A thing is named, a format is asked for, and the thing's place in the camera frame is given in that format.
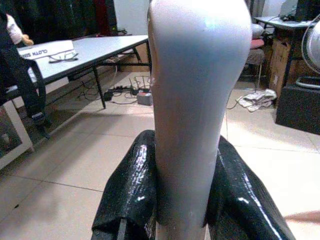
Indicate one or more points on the grey folding table black legs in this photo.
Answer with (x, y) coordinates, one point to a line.
(100, 53)

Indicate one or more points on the brown cardboard box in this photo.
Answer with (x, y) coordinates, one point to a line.
(281, 65)

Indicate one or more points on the black power strip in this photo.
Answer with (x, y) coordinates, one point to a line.
(120, 88)

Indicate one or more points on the grey desk black frame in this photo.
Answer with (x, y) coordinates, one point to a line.
(287, 25)

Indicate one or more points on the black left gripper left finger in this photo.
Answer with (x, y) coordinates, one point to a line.
(130, 190)

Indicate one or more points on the grey red battery box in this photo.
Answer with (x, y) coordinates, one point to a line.
(145, 98)

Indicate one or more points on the white frame mesh panel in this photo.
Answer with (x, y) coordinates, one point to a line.
(11, 130)

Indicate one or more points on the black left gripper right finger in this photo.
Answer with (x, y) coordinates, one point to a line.
(240, 200)

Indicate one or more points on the red cushioned chair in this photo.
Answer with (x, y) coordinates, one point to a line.
(256, 47)

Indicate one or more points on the black power adapter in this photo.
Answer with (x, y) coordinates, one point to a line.
(108, 95)

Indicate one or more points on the black speaker box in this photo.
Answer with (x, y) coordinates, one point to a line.
(298, 110)

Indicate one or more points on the white crumpled cloth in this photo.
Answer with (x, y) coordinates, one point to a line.
(255, 98)

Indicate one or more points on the grey standing fan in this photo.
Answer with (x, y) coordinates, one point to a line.
(312, 50)

